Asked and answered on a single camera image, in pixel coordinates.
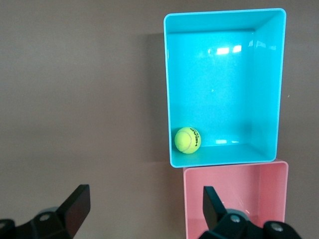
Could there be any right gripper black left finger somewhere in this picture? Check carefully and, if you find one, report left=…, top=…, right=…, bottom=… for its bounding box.
left=14, top=184, right=91, bottom=239

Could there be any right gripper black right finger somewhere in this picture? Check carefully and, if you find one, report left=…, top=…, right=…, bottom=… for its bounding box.
left=199, top=186, right=265, bottom=239

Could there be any yellow-green tennis ball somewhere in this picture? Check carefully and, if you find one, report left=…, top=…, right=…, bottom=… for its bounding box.
left=174, top=126, right=201, bottom=154

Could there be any pink plastic bin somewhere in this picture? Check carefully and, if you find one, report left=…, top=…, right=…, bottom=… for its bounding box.
left=182, top=161, right=289, bottom=239

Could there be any blue plastic bin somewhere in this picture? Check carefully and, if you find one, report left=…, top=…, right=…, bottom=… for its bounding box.
left=163, top=7, right=287, bottom=168

